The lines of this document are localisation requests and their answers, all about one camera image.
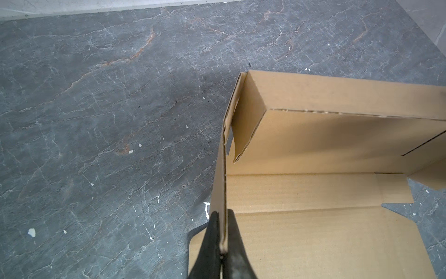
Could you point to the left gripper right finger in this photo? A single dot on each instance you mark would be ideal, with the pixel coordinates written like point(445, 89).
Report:
point(236, 263)

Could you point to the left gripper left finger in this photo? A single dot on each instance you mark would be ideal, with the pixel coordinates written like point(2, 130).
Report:
point(208, 262)

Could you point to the brown cardboard box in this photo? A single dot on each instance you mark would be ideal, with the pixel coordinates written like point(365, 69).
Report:
point(309, 164)

